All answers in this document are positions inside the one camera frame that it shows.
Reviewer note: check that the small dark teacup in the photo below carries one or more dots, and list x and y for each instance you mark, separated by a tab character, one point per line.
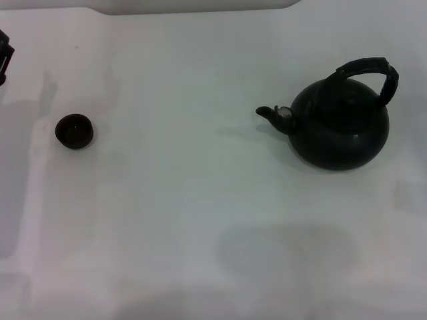
74	131

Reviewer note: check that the black round teapot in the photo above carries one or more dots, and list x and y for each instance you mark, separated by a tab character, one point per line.
340	133

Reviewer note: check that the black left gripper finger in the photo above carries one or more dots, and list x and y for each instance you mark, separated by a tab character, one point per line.
5	56

